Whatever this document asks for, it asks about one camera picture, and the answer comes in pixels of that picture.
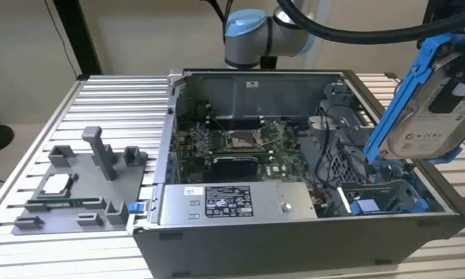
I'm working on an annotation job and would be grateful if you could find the grey disk bay cage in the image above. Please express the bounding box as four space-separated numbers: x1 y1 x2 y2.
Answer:
305 98 377 187

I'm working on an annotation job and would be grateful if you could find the green motherboard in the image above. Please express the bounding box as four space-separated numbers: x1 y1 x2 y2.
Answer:
176 117 309 184

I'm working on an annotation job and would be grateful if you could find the metal socket cover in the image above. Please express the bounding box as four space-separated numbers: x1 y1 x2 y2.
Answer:
256 121 291 146

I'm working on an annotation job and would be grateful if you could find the CPU socket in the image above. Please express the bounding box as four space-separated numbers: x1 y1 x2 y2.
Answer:
224 130 259 151

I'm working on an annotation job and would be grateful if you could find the black expansion card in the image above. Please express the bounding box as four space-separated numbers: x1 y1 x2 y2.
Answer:
212 156 257 178

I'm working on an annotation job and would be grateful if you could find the black PC case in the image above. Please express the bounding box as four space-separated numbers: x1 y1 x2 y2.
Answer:
132 68 465 277

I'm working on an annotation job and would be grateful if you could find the silver power supply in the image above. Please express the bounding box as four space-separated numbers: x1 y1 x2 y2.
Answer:
159 182 320 226

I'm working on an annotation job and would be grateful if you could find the grey parts rack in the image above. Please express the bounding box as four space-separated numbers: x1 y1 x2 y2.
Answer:
12 126 151 235

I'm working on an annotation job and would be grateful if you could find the green RAM stick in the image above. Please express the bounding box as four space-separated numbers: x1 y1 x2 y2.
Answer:
27 198 101 206

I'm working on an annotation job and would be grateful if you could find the silver CPU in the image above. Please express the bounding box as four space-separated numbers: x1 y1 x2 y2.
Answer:
39 176 72 196

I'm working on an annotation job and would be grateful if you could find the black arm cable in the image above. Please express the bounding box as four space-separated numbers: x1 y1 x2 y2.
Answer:
275 0 431 46

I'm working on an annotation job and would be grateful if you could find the red wire bundle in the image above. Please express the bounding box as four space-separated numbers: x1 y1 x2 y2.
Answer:
309 188 331 206

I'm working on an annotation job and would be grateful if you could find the black upright post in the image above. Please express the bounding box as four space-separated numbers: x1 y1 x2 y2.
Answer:
53 0 104 76

